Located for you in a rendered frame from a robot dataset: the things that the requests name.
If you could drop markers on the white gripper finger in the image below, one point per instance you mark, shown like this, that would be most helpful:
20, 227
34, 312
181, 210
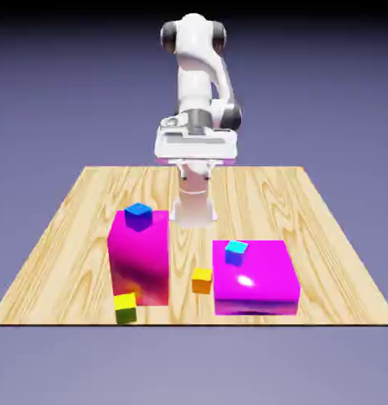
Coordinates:
208, 171
182, 171

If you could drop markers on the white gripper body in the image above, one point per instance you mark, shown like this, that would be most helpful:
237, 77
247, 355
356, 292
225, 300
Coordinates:
196, 147

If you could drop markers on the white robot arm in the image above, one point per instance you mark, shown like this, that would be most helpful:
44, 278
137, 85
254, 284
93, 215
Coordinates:
195, 79

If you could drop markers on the small blue cube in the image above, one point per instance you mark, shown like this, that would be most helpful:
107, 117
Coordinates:
138, 216

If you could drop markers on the small cyan cube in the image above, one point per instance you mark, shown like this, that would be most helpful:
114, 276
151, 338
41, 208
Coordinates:
236, 253

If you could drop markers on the small orange cube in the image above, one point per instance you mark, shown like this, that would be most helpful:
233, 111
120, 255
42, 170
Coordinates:
201, 281

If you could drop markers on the small yellow cube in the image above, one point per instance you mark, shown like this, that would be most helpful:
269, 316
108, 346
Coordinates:
125, 308

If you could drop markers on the tall large magenta box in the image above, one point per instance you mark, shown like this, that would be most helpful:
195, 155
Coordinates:
140, 259

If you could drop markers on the flat large magenta box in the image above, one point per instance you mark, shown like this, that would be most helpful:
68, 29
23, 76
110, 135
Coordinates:
260, 281

